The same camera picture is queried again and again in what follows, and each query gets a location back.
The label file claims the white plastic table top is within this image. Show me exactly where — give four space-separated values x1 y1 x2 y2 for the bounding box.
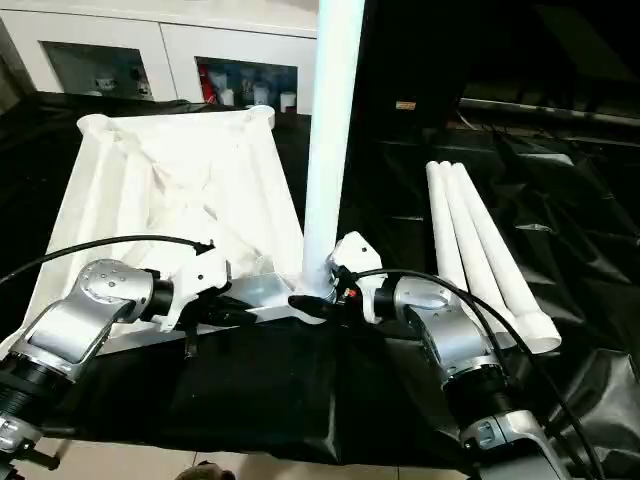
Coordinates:
23 104 346 359

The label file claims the white plastic table leg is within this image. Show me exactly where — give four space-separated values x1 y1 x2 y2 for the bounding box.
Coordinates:
424 160 476 294
299 0 368 301
453 160 562 357
439 160 506 321

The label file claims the black mat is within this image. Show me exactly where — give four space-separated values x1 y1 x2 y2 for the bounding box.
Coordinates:
0 92 640 471

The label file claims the white cabinet with glass doors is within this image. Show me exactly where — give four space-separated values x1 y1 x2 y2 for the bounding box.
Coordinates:
0 9 321 109

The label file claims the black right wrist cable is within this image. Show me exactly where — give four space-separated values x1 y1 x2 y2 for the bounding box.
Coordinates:
339 267 609 480

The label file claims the grey metal rail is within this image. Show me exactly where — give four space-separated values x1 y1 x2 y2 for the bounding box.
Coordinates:
458 96 640 127

